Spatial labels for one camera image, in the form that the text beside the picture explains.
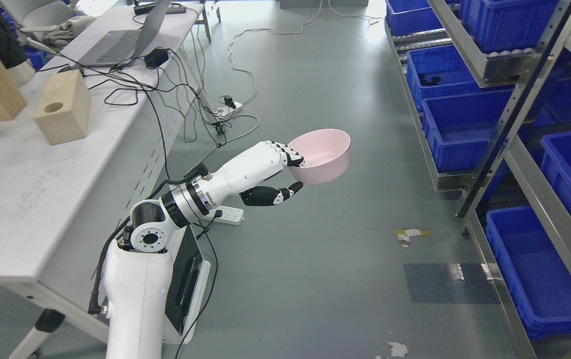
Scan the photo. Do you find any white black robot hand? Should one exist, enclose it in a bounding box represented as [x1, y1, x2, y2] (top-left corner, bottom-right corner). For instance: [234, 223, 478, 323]
[198, 141, 305, 206]

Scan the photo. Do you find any pink ikea bowl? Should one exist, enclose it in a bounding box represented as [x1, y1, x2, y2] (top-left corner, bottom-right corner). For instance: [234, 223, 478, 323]
[288, 129, 351, 185]

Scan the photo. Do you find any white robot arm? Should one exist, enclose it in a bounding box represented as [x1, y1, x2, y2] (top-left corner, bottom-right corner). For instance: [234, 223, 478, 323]
[88, 163, 214, 359]

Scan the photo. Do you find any metal shelf rack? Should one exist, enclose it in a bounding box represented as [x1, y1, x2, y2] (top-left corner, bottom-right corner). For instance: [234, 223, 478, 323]
[386, 0, 571, 359]

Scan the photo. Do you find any white floor power strip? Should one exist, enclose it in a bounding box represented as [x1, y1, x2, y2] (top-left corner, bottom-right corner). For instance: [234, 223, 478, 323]
[212, 101, 243, 120]

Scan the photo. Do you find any black power adapter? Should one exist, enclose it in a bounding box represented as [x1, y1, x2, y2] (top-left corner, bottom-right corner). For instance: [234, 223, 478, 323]
[143, 48, 169, 69]

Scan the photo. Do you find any grey laptop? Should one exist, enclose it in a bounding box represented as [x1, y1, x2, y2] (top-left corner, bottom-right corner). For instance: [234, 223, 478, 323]
[78, 0, 171, 68]

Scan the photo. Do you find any small wooden block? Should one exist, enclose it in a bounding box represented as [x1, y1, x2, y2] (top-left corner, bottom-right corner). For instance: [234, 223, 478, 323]
[34, 69, 91, 146]

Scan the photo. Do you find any white folding table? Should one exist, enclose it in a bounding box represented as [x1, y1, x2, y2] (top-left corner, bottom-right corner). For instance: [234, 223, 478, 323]
[0, 2, 206, 359]

